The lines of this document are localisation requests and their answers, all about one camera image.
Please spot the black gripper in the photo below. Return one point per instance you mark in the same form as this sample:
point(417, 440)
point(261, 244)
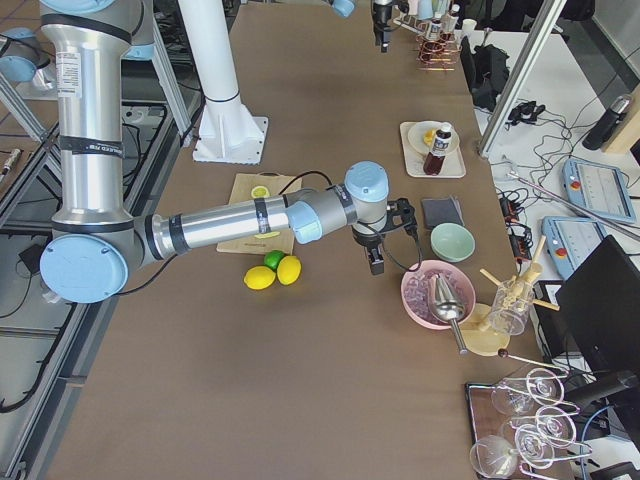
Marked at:
point(382, 12)
point(366, 238)

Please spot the white round plate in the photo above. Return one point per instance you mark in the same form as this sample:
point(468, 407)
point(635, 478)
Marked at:
point(418, 130)

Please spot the glazed twisted donut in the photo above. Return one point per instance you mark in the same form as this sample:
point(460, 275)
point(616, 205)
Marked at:
point(428, 137)

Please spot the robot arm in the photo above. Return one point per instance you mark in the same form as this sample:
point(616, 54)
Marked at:
point(281, 56)
point(344, 8)

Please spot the cream rabbit tray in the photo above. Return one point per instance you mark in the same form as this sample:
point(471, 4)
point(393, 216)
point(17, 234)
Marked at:
point(453, 166)

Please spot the wine glass rack tray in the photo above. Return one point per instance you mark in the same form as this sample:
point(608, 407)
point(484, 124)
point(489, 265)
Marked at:
point(522, 425)

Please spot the pink ice bowl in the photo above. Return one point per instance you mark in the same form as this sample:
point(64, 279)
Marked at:
point(415, 288)

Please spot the grey folded cloth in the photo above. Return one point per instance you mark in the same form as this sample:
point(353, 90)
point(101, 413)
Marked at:
point(439, 211)

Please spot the mint green bowl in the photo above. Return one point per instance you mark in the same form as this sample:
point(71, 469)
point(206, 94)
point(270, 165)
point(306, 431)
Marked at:
point(452, 242)

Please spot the steel ice scoop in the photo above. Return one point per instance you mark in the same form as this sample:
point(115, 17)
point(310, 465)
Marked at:
point(446, 306)

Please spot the yellow lemon upper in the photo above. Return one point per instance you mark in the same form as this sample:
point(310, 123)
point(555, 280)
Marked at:
point(289, 270)

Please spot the yellow lemon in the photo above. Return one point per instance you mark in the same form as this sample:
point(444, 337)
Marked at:
point(289, 270)
point(259, 277)

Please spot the yellow plastic knife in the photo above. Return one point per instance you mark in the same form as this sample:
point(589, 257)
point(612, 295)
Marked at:
point(270, 234)

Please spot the green lime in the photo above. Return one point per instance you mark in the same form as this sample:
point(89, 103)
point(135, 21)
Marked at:
point(273, 258)

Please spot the dark tea bottle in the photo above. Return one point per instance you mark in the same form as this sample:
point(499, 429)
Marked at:
point(434, 160)

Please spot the yellow lemon lower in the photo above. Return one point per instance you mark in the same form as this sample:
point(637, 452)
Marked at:
point(259, 277)

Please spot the wooden cutting board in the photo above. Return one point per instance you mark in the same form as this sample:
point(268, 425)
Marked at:
point(241, 191)

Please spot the half lemon slice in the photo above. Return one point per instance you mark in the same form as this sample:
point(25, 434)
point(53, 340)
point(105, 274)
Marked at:
point(260, 191)

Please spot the clear glass mug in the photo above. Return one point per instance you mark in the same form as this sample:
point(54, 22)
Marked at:
point(510, 310)

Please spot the black monitor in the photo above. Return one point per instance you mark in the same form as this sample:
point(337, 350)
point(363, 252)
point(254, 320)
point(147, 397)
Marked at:
point(600, 304)

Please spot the black thermos flask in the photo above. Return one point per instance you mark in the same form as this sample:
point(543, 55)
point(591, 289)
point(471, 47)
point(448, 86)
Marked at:
point(605, 126)

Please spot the white wire cup rack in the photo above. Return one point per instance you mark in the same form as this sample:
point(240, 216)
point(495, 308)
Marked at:
point(414, 15)

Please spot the bottle in wire rack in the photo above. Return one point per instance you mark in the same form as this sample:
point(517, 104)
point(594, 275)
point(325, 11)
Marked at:
point(435, 26)

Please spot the copper wire bottle rack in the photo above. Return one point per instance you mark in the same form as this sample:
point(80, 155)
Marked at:
point(439, 56)

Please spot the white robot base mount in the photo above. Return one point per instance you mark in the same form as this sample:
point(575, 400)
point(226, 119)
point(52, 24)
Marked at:
point(228, 132)

